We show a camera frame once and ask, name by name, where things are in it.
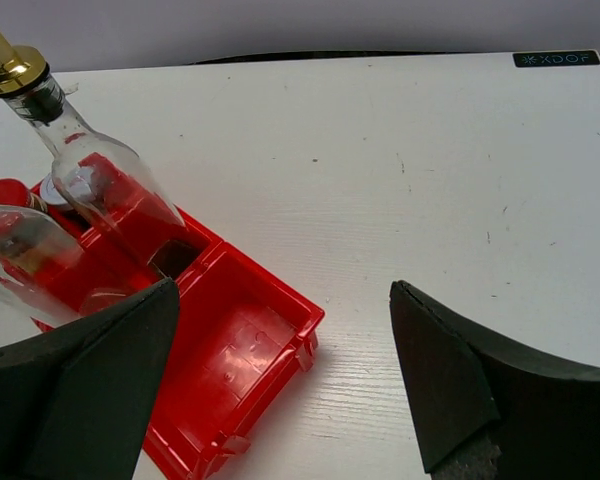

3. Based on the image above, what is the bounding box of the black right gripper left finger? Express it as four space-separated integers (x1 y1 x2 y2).
0 279 179 479

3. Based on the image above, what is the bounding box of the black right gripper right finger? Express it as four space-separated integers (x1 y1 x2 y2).
390 281 600 479

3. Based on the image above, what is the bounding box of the gold-spout clear oil bottle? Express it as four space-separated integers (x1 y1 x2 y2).
0 203 131 329

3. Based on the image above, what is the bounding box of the white-lidded red spice jar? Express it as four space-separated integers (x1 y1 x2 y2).
39 174 92 221

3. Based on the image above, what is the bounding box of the gold-spout bottle with dark sauce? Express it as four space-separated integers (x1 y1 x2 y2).
0 32 198 278

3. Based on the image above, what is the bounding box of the red plastic organizer bin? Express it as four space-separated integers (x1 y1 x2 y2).
50 208 324 479

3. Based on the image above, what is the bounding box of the blue label sticker right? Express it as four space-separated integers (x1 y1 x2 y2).
512 50 600 68

